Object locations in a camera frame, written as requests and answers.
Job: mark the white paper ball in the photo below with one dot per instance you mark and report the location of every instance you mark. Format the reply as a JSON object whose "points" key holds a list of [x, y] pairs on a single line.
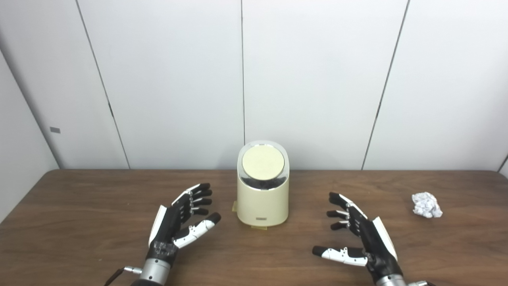
{"points": [[426, 204]]}

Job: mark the cream-colored plastic bin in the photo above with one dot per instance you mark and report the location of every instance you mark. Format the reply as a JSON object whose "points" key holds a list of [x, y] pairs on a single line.
{"points": [[262, 206]]}

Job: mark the black and white left hand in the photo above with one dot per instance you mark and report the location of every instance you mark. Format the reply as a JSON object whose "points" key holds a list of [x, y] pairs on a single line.
{"points": [[166, 226]]}

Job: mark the cream round bin lid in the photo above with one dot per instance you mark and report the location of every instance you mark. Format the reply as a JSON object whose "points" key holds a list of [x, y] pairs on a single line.
{"points": [[263, 162]]}

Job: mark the black and white right hand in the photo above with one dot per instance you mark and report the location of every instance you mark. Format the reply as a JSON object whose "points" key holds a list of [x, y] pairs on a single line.
{"points": [[373, 238]]}

